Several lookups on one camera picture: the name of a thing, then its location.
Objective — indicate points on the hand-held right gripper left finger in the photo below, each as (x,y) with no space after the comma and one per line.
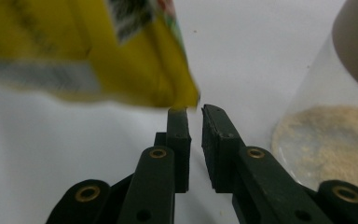
(155,180)

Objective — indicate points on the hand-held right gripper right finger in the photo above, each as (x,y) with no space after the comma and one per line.
(254,180)

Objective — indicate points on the glass jug with beige powder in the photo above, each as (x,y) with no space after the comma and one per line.
(323,140)

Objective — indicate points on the yellow spout pouch green cap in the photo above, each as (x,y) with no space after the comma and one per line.
(121,71)

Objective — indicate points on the white paper sheet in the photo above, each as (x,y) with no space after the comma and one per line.
(59,140)

